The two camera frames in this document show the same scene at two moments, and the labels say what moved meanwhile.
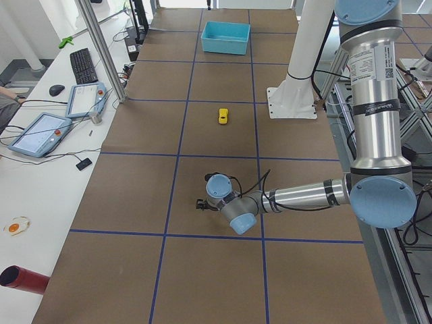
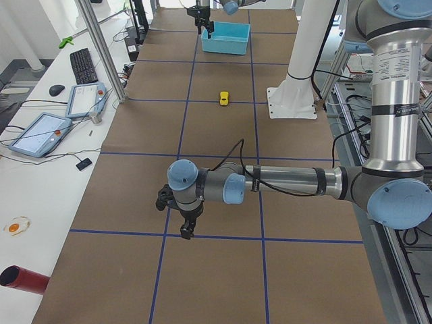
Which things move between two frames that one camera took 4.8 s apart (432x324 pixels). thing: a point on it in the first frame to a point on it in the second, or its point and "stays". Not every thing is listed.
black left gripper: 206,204 to 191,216
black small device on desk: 84,163 stays
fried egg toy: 18,225 stays
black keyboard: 83,66 stays
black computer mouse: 55,89 stays
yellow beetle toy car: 223,117 to 224,98
